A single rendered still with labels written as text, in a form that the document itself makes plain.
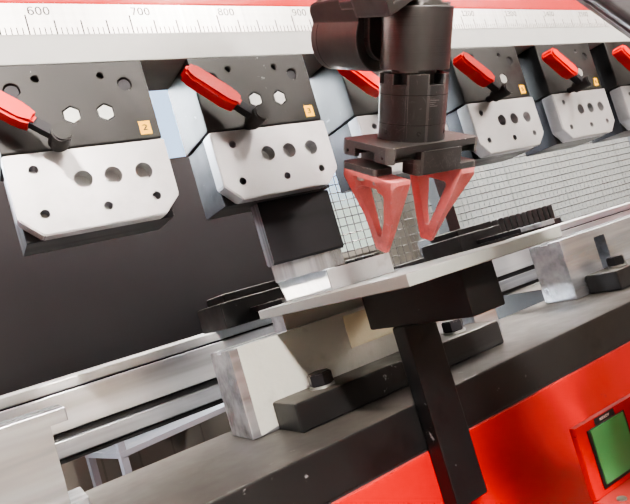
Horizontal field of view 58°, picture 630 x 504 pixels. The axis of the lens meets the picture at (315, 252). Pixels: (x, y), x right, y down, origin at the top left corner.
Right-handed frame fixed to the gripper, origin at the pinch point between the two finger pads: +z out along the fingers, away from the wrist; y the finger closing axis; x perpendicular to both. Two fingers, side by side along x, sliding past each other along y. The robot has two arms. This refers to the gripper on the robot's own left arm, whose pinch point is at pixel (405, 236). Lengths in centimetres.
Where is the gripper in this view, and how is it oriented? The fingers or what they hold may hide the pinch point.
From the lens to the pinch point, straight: 53.2
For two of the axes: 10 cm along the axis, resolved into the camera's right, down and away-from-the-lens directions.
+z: 0.1, 9.3, 3.6
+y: -8.3, 2.0, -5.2
